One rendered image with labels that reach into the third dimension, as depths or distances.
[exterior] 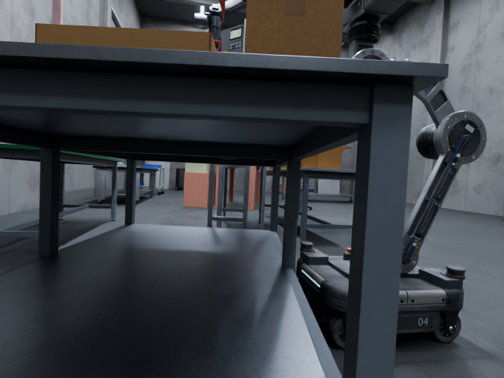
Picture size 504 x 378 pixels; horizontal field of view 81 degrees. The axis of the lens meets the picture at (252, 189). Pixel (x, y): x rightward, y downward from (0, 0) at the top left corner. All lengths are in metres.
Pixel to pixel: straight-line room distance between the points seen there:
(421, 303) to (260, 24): 1.15
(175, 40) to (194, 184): 5.58
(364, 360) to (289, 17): 0.74
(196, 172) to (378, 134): 5.62
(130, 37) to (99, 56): 0.06
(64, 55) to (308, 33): 0.55
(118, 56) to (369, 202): 0.42
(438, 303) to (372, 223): 1.01
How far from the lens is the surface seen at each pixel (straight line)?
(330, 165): 3.20
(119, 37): 0.53
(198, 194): 6.02
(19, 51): 0.55
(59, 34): 0.57
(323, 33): 0.85
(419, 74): 0.50
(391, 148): 0.50
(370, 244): 0.49
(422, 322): 1.45
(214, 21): 1.61
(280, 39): 0.83
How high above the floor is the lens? 0.66
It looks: 2 degrees down
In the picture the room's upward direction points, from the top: 3 degrees clockwise
